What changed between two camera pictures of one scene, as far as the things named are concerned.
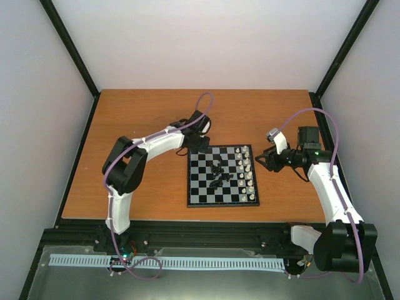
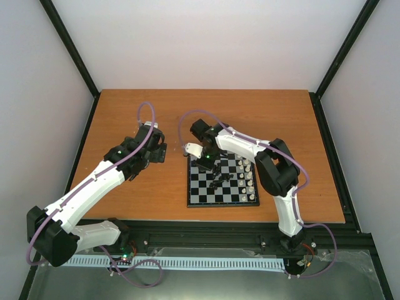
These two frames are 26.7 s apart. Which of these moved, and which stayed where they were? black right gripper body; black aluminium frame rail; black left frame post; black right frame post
Moved: black right gripper body
Stayed: black right frame post; black aluminium frame rail; black left frame post
